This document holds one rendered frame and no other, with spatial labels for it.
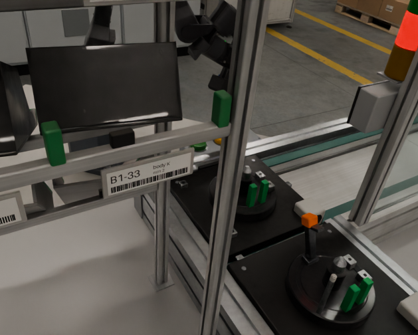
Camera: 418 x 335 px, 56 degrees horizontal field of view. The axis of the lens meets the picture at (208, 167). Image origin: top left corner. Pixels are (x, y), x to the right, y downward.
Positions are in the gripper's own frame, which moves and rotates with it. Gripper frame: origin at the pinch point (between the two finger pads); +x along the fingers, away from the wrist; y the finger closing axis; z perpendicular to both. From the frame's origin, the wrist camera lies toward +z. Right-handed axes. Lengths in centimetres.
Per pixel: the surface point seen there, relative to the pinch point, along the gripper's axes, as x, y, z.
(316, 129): 16.4, -7.7, 20.9
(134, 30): 146, 17, -242
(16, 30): 59, -25, -268
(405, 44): -24, 8, 46
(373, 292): -20, -29, 58
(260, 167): -7.6, -21.3, 23.2
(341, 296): -23, -31, 55
